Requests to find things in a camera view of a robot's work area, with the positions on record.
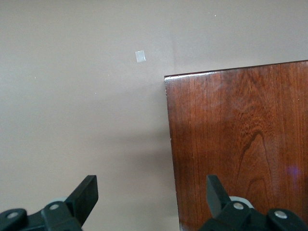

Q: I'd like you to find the dark red wooden cabinet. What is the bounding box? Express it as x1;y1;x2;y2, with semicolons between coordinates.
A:
164;60;308;231

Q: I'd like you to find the brown paper table cover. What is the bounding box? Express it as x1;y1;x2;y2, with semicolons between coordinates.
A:
0;0;308;231

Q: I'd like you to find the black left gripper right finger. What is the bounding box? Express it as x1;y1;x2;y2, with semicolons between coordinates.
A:
198;175;308;231

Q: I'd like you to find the small square tape patch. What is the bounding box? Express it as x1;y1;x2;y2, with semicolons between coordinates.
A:
135;50;147;64

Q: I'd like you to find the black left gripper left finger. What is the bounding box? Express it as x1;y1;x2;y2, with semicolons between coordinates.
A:
0;175;99;231

